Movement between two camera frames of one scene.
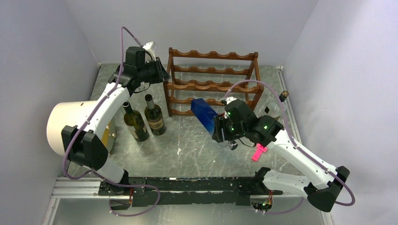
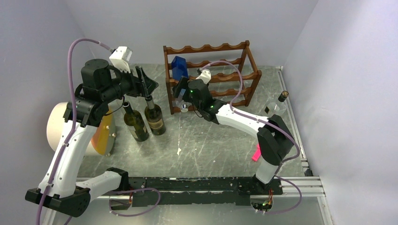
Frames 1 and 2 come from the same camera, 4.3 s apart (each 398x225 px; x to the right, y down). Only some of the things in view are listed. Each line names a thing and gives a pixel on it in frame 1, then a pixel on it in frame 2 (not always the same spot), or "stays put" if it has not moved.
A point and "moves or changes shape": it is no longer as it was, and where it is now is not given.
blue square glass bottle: [204, 113] moves or changes shape
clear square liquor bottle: [279, 109] stays put
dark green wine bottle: [134, 120] stays put
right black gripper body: [233, 131] to [184, 84]
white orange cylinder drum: [73, 113] stays put
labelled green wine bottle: [155, 116] stays put
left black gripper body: [151, 73] to [128, 86]
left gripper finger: [165, 75] to [149, 86]
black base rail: [150, 191] stays put
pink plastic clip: [260, 148] stays put
